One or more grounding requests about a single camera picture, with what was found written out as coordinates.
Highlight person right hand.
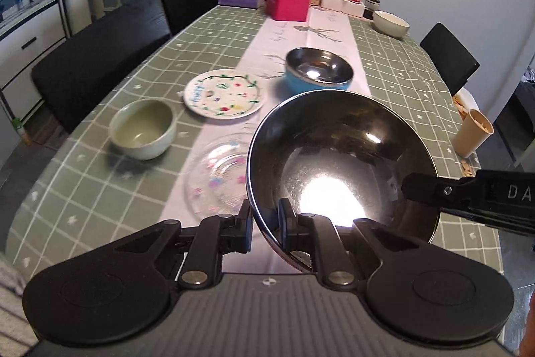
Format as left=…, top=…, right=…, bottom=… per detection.
left=518, top=293, right=535, bottom=357

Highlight white fruity painted plate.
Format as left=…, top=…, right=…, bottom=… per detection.
left=182, top=69, right=268, bottom=120

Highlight green checked tablecloth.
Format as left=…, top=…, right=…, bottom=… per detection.
left=5, top=6, right=480, bottom=278

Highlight pink box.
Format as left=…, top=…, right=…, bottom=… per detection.
left=266, top=0, right=310, bottom=22

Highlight blue steel bowl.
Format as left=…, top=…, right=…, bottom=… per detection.
left=285, top=47, right=354, bottom=94

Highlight white box set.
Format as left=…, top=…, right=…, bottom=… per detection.
left=320, top=0, right=364, bottom=17

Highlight orange steel bowl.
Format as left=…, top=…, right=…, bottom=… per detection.
left=246, top=90, right=440, bottom=272

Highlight brown paper cup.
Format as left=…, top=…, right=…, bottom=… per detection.
left=452, top=109, right=494, bottom=159

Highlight cream ceramic bowl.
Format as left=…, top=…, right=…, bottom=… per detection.
left=373, top=10, right=410, bottom=39

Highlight white bag on chair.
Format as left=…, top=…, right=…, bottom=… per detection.
left=452, top=88, right=480, bottom=119

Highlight near left black chair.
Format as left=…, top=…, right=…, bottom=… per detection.
left=31, top=0, right=171, bottom=133

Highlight green ceramic bowl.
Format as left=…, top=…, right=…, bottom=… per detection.
left=108, top=99, right=177, bottom=160

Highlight right black chair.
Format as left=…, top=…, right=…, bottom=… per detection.
left=420, top=23, right=480, bottom=96

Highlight black lid jar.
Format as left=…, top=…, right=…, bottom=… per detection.
left=363, top=0, right=380, bottom=20

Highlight white cabinet drawers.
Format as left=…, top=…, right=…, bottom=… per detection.
left=1, top=0, right=71, bottom=121

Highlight glass plate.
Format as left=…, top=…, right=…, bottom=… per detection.
left=184, top=132, right=252, bottom=220

